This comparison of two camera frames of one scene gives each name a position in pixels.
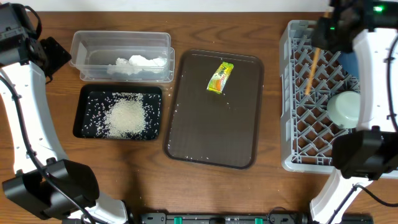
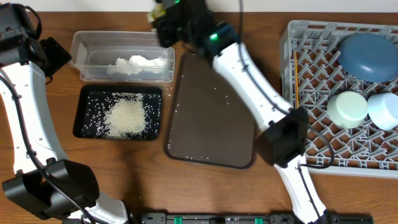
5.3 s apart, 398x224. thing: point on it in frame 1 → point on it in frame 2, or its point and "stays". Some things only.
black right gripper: x=317 y=41 → x=170 y=29
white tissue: x=137 y=64 stays
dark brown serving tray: x=216 y=111 stays
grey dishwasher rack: x=308 y=76 stays
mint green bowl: x=344 y=108 stays
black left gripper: x=55 y=53 stays
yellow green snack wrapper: x=219 y=79 → x=158 y=10
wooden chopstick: x=314 y=64 → x=297 y=102
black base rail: x=245 y=218 stays
